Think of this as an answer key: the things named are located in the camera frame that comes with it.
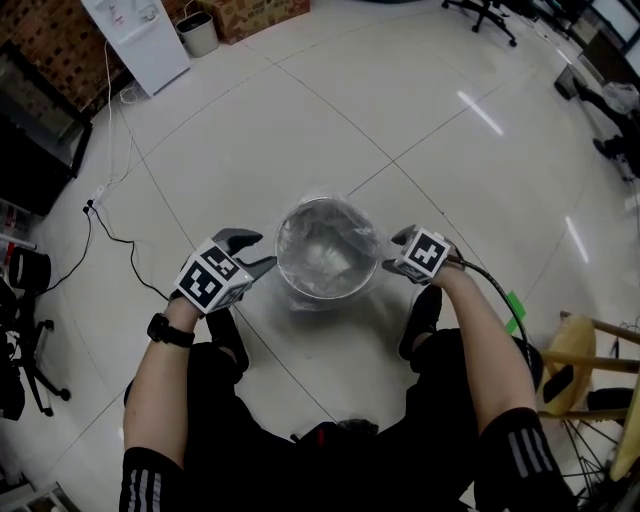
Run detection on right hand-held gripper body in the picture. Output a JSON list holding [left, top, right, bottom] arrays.
[[394, 227, 459, 286]]

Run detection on black glass-door fridge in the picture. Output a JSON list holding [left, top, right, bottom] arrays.
[[0, 39, 94, 217]]

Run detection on black round waste bin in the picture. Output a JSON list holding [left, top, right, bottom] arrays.
[[8, 247, 53, 292]]

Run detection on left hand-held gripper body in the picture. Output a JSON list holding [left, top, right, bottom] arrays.
[[173, 237, 255, 315]]

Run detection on person's right forearm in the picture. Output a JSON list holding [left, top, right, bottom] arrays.
[[429, 267, 539, 436]]

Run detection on clear plastic bin liner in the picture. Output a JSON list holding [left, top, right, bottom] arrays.
[[272, 192, 386, 314]]

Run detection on white water dispenser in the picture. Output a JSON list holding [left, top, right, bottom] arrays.
[[79, 0, 192, 99]]

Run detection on person's right black shoe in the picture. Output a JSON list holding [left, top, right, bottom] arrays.
[[398, 284, 444, 374]]

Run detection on person's black striped shirt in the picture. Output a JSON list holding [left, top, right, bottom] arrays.
[[118, 407, 576, 512]]

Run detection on black floor cable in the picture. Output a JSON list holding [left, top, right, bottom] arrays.
[[34, 199, 174, 304]]

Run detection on gray storage cart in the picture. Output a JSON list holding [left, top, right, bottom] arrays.
[[0, 469, 81, 512]]

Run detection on person's black shoe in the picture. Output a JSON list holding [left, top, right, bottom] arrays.
[[205, 304, 250, 374], [398, 284, 444, 374]]

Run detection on white power cable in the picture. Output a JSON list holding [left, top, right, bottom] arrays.
[[102, 39, 144, 194]]

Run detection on wire mesh waste bin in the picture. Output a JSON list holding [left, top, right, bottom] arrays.
[[553, 63, 590, 101]]

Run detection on person's left black shoe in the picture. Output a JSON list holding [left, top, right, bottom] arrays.
[[205, 304, 250, 374]]

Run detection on black wristwatch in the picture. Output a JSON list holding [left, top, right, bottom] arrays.
[[146, 312, 196, 350]]

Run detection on black office chair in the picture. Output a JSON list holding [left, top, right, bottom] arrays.
[[0, 277, 72, 419], [442, 0, 519, 49]]

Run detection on small white waste bin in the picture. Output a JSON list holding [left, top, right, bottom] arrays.
[[174, 10, 221, 59]]

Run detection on person's left forearm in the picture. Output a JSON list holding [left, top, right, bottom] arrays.
[[122, 299, 209, 471]]

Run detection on printed brown cardboard box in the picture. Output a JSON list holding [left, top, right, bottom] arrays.
[[197, 0, 312, 45]]

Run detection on wooden stool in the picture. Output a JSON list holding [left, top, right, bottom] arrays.
[[537, 310, 640, 421]]

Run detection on green floor tape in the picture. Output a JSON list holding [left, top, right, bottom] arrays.
[[504, 290, 527, 335]]

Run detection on black phone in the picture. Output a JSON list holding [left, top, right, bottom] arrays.
[[542, 364, 575, 404]]

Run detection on steel trash bin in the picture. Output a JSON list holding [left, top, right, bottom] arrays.
[[274, 197, 381, 301]]

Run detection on person's black trousers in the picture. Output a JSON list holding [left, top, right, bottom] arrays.
[[123, 327, 544, 512]]

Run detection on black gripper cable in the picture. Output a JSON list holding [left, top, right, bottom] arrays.
[[447, 257, 544, 361]]

